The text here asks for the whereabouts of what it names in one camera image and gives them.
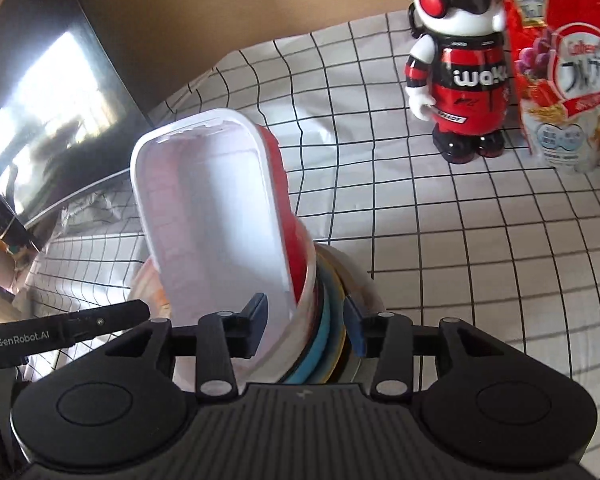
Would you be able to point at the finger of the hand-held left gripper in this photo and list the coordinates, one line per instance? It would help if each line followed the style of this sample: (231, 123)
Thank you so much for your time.
(120, 312)

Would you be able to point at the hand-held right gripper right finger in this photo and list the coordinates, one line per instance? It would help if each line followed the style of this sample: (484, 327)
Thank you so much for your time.
(355, 332)

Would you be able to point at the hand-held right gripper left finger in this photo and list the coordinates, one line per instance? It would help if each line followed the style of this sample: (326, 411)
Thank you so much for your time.
(260, 325)

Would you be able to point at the white bowl with yellow rim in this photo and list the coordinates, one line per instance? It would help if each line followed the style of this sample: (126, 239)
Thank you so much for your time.
(336, 352)

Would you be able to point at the stainless steel bowl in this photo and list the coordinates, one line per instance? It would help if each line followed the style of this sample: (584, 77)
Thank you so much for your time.
(356, 367)

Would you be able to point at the white paper bowl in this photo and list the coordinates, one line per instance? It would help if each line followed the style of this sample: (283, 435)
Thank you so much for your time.
(280, 355)

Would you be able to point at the white floral bowl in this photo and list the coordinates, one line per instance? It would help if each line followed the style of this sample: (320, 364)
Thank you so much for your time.
(145, 285)

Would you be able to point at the blue bowl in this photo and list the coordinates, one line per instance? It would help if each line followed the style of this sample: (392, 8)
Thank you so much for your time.
(312, 355)

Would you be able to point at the red container with white lid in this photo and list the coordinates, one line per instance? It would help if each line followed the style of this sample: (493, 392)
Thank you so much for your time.
(215, 210)

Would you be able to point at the black white checked tablecloth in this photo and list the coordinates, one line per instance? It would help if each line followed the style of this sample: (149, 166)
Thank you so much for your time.
(455, 260)

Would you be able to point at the black monitor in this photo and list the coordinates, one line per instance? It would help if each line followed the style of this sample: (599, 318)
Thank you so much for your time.
(40, 110)

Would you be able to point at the red black panda robot figure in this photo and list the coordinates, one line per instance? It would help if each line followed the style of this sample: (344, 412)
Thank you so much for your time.
(465, 85)

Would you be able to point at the red cereal bag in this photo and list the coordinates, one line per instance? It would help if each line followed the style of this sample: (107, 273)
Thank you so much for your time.
(570, 110)

